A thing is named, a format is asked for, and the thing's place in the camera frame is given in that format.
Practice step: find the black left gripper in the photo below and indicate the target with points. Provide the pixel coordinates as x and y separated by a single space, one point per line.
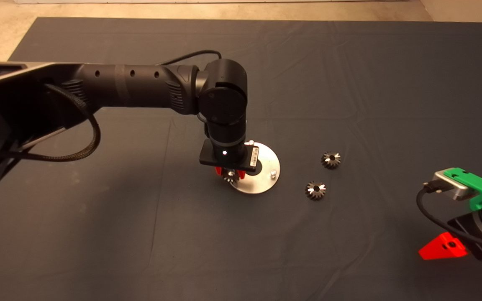
228 158

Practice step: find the round metal carrier plate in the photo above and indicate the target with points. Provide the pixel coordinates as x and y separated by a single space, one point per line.
264 182

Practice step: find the dark grey table cloth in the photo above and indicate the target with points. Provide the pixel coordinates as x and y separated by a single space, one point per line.
349 83

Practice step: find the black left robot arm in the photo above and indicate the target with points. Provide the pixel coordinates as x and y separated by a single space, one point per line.
136 83

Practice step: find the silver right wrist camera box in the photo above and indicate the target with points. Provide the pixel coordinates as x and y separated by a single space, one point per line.
452 187

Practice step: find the small steel planetary gear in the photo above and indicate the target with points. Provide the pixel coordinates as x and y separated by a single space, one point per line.
315 190
232 177
331 160

